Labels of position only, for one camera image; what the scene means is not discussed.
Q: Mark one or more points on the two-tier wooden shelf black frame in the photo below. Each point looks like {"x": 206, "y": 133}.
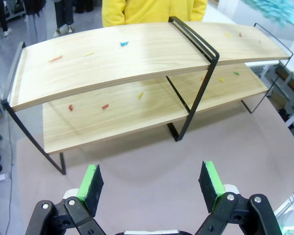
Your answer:
{"x": 137, "y": 61}

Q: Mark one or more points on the orange peg on top shelf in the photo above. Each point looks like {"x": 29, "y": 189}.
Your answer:
{"x": 55, "y": 58}

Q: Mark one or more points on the yellow peg on top shelf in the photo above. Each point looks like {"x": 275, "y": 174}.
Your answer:
{"x": 89, "y": 54}

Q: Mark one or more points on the yellow paper scrap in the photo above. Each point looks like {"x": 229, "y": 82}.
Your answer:
{"x": 228, "y": 35}
{"x": 221, "y": 79}
{"x": 140, "y": 95}

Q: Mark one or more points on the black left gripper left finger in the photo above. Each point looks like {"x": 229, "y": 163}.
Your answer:
{"x": 91, "y": 188}

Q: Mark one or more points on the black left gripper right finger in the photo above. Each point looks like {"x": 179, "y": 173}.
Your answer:
{"x": 210, "y": 186}

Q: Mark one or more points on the person in yellow hoodie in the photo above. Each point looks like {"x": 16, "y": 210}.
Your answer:
{"x": 149, "y": 11}

